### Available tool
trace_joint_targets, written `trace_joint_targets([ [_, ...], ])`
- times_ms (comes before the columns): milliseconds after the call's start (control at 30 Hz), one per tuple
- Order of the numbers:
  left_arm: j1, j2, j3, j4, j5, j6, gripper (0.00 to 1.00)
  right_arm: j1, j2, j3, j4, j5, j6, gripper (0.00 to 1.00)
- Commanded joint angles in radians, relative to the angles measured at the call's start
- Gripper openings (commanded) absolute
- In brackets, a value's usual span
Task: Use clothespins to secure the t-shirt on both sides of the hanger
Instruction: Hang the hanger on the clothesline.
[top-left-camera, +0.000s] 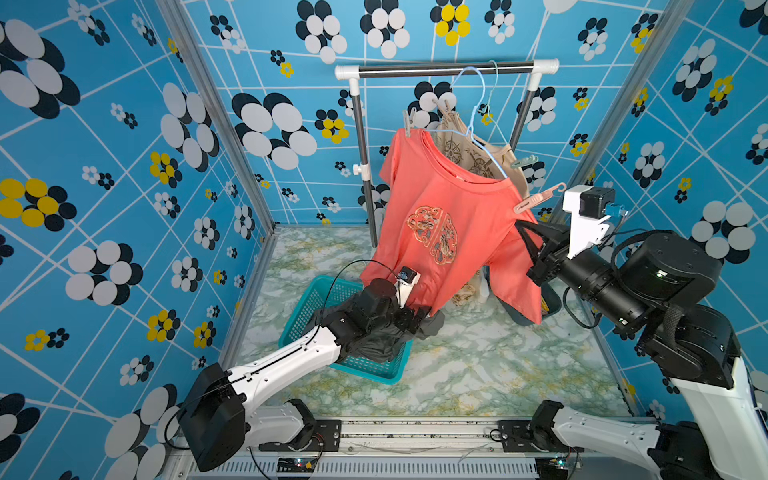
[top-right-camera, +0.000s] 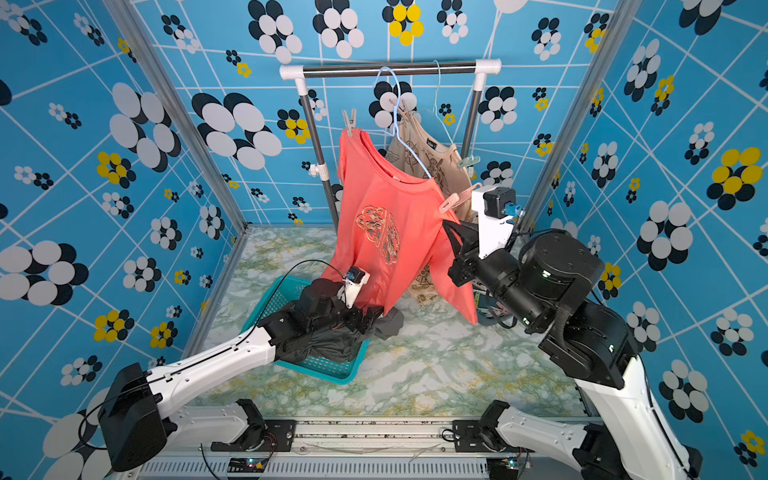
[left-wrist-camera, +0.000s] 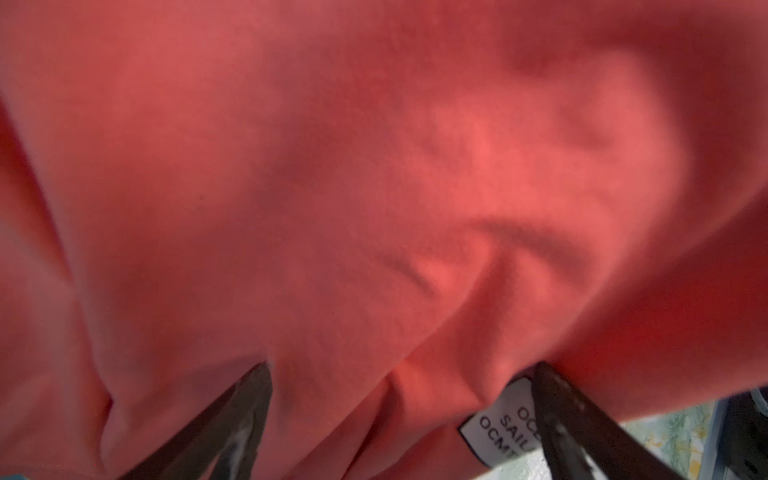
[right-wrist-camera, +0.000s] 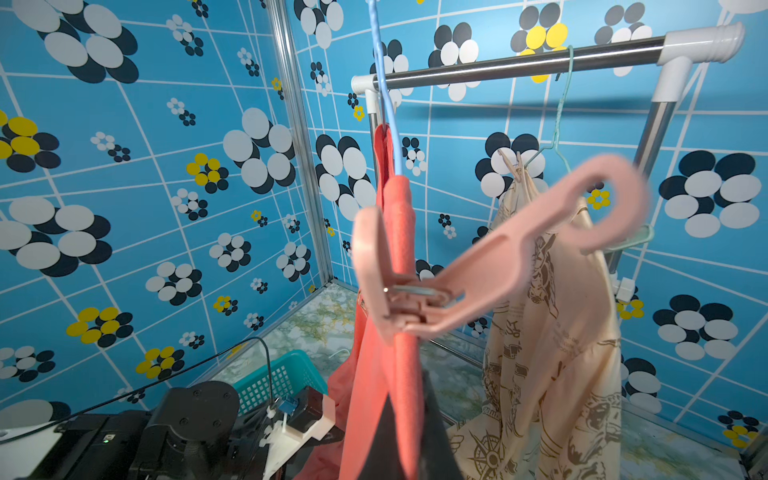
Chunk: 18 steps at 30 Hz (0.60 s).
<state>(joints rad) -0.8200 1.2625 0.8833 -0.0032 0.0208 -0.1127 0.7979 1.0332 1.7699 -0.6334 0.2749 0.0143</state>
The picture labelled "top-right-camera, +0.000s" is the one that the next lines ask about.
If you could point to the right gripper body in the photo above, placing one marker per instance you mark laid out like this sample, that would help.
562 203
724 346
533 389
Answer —
471 270

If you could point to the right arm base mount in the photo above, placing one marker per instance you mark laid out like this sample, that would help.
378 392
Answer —
468 436

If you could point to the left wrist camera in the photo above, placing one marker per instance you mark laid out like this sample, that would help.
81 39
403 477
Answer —
354 280

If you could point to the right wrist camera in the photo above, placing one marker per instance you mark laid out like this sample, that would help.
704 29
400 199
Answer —
497 212

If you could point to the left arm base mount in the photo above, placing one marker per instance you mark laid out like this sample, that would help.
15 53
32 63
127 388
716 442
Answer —
270 436

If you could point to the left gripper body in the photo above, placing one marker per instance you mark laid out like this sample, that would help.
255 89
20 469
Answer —
355 318

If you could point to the blue wire hanger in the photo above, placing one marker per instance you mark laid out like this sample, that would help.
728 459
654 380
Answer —
395 127

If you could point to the dark grey garment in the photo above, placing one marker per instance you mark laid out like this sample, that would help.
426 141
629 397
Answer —
338 345

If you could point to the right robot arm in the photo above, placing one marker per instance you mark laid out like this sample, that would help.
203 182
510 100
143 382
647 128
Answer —
546 288

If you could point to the teal laundry basket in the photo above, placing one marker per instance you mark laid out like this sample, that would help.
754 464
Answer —
308 307

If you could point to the mint green clothespin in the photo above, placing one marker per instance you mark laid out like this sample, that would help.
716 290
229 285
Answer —
469 161

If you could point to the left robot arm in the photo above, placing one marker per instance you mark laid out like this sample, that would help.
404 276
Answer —
146 411

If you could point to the dark grey clothespin tray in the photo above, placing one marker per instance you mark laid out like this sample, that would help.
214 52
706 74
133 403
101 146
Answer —
491 312

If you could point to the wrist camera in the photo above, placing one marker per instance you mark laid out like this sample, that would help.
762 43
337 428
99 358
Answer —
497 212
354 280

